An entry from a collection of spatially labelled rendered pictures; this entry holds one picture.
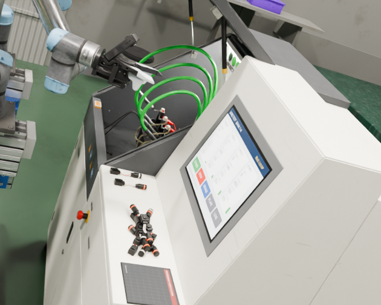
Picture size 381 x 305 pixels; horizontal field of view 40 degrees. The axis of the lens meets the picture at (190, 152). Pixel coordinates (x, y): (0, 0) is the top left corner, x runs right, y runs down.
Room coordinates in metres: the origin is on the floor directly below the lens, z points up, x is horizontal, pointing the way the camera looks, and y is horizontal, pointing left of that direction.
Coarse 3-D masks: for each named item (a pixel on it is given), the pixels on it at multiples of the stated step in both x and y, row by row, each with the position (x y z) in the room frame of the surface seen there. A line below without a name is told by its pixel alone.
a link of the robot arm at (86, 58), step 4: (88, 44) 1.50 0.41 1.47; (92, 44) 1.51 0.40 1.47; (96, 44) 1.52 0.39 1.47; (84, 48) 1.49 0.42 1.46; (88, 48) 1.49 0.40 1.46; (92, 48) 1.49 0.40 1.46; (96, 48) 1.50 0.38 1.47; (84, 52) 1.48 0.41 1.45; (88, 52) 1.48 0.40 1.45; (92, 52) 1.49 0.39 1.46; (96, 52) 1.50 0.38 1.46; (80, 56) 1.48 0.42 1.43; (84, 56) 1.47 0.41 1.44; (88, 56) 1.48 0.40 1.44; (92, 56) 1.48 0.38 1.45; (80, 60) 1.48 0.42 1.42; (84, 60) 1.48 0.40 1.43; (88, 60) 1.48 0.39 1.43; (92, 60) 1.48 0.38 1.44; (84, 64) 1.49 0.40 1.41; (88, 64) 1.48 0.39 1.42; (92, 64) 1.49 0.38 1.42
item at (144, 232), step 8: (136, 208) 1.49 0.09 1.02; (136, 216) 1.44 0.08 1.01; (144, 216) 1.43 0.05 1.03; (136, 224) 1.41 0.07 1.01; (144, 224) 1.42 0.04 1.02; (136, 232) 1.39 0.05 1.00; (144, 232) 1.39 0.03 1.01; (152, 232) 1.42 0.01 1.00; (136, 240) 1.35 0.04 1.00; (144, 240) 1.35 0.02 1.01; (152, 240) 1.36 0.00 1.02; (136, 248) 1.31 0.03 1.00; (144, 248) 1.32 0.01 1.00; (152, 248) 1.35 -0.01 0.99
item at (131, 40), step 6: (126, 36) 1.53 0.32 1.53; (132, 36) 1.52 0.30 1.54; (120, 42) 1.51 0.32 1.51; (126, 42) 1.52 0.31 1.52; (132, 42) 1.52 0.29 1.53; (114, 48) 1.51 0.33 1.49; (120, 48) 1.51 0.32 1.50; (126, 48) 1.53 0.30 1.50; (108, 54) 1.50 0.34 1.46; (114, 54) 1.50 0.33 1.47; (108, 60) 1.50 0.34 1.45
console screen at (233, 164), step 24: (240, 120) 1.59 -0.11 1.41; (216, 144) 1.61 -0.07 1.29; (240, 144) 1.51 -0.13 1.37; (264, 144) 1.42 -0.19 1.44; (192, 168) 1.62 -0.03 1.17; (216, 168) 1.52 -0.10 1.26; (240, 168) 1.42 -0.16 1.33; (264, 168) 1.34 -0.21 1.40; (192, 192) 1.53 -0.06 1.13; (216, 192) 1.43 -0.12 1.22; (240, 192) 1.35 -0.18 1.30; (216, 216) 1.35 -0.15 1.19; (240, 216) 1.28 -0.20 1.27; (216, 240) 1.28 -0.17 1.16
